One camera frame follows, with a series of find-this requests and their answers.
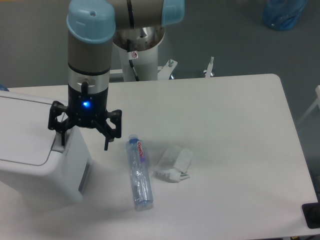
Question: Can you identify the white furniture leg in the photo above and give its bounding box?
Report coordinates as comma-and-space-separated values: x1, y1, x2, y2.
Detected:
297, 85, 320, 126

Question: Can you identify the crushed clear plastic bottle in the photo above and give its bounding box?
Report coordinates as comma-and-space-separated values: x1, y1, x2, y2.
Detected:
126, 134, 154, 211

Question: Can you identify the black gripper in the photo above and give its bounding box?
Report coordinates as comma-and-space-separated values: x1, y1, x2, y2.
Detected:
48, 86, 122, 151

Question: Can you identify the blue object behind trash can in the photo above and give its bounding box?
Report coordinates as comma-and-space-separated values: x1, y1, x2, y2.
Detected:
0, 84, 9, 92

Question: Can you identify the white lidded trash can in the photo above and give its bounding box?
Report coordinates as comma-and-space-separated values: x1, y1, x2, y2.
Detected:
0, 91, 93, 204

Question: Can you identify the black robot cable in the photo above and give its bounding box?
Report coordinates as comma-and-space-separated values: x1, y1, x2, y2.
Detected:
126, 39, 141, 82

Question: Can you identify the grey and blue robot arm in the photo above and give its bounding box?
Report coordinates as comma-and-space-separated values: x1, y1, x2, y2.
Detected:
48, 0, 185, 146

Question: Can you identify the black device at table edge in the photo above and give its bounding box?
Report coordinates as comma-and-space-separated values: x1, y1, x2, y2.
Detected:
302, 202, 320, 229

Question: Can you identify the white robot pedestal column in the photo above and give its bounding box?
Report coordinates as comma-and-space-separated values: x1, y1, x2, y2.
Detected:
111, 24, 166, 82

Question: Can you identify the crumpled white paper wrapper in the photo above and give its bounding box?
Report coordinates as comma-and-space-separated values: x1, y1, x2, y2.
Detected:
152, 145, 193, 183

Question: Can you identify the blue plastic bag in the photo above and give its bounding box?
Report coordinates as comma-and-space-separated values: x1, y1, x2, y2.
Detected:
262, 0, 308, 31

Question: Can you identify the white pedestal base frame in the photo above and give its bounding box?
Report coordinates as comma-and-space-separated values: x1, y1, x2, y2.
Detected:
110, 56, 215, 80

